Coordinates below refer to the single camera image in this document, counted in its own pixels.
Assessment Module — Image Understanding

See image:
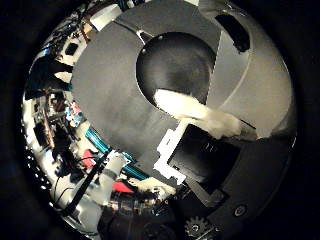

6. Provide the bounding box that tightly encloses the black frying pan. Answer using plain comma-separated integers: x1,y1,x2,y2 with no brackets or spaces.
134,31,218,113

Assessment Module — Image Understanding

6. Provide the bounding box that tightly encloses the teal aluminium bar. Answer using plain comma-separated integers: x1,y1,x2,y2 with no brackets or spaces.
83,126,149,181

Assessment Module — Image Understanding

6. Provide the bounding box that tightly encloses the black table mat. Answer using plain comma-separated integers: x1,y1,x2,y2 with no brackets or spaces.
70,0,223,174

